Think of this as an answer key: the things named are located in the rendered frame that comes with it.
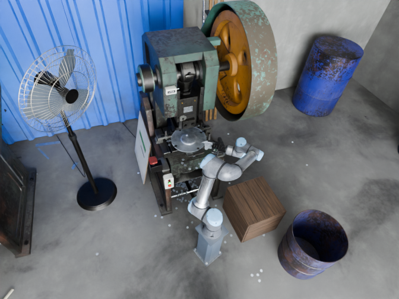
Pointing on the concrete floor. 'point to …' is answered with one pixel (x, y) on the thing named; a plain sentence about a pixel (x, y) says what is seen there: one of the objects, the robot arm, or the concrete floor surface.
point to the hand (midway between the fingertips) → (203, 142)
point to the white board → (142, 146)
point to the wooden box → (252, 208)
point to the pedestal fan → (48, 112)
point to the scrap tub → (312, 244)
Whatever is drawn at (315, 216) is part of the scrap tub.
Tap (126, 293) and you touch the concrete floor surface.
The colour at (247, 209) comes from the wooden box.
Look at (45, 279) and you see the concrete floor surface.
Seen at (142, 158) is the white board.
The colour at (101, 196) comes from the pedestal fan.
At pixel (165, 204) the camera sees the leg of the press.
